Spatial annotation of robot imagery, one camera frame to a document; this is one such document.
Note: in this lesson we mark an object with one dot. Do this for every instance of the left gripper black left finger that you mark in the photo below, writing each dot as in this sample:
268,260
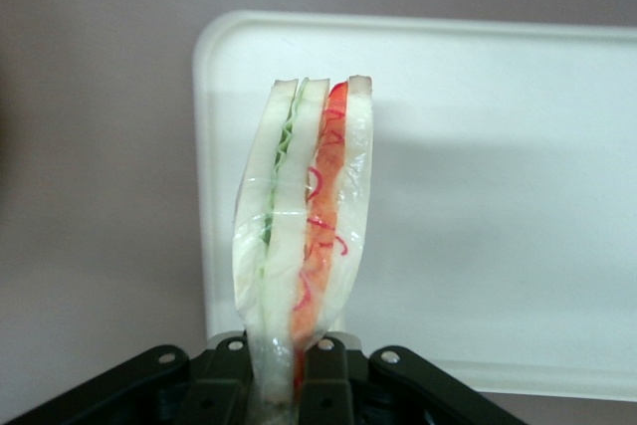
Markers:
221,395

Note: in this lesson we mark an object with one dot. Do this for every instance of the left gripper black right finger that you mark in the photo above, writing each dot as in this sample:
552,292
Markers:
326,390

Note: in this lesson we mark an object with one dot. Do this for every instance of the triangle sandwich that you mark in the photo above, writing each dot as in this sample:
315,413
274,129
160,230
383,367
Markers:
283,226

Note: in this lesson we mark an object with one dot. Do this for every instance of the cream plastic tray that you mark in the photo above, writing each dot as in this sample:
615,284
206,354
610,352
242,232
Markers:
488,196

